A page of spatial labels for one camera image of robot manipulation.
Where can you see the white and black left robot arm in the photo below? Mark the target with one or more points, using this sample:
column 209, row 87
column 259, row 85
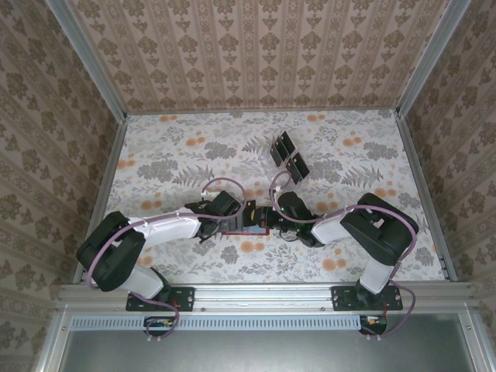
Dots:
column 170, row 230

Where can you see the aluminium side rail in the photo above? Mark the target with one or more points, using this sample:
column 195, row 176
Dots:
column 425, row 193
column 107, row 174

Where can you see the aluminium mounting rail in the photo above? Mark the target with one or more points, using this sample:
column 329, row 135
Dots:
column 263, row 296

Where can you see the aluminium corner post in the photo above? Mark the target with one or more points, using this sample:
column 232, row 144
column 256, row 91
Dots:
column 430, row 58
column 91, row 58

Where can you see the red card holder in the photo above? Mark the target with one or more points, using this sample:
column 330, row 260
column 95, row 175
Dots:
column 240, row 232

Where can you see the aluminium back rail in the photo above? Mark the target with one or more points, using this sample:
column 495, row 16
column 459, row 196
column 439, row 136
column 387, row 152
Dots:
column 263, row 111

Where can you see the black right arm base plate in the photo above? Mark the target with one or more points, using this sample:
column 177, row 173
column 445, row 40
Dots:
column 339, row 304

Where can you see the black compartment tray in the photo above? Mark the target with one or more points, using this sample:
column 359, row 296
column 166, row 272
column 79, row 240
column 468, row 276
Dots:
column 271, row 170

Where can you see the floral table cover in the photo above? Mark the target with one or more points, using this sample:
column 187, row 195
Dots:
column 174, row 131

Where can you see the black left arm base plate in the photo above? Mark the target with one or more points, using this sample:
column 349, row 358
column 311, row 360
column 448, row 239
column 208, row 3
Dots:
column 186, row 304

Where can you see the aluminium frame bar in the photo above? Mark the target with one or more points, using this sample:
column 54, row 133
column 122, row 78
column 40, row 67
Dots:
column 50, row 350
column 474, row 348

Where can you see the grey metal sheet panel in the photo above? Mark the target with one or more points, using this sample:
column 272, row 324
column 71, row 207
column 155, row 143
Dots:
column 263, row 352

